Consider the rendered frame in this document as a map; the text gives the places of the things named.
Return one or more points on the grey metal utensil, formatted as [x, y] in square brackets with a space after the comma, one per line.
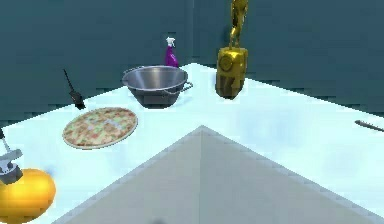
[368, 125]

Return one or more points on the grey metal pot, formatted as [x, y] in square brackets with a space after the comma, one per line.
[155, 81]

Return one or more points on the gold statue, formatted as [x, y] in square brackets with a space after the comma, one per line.
[231, 71]

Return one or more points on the purple spray bottle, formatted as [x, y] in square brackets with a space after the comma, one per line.
[171, 56]

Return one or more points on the patterned round plate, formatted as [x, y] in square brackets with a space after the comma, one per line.
[100, 127]

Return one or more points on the black spatula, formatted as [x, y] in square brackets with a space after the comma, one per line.
[76, 96]

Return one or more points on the yellow kettle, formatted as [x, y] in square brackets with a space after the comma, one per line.
[25, 193]

